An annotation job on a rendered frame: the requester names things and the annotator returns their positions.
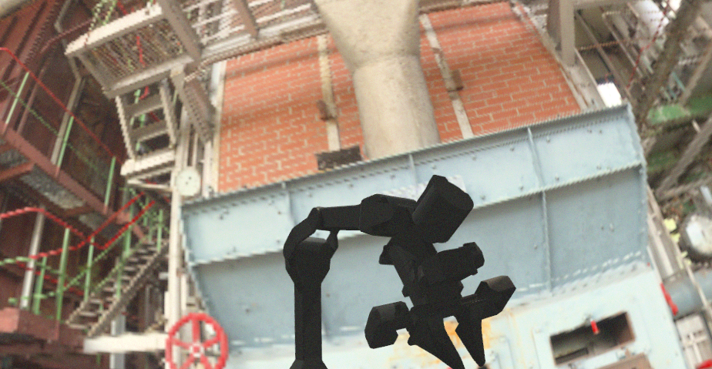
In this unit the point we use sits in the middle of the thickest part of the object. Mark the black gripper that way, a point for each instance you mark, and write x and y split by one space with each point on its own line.
425 323

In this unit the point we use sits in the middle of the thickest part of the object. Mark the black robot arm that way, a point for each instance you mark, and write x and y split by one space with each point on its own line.
413 227

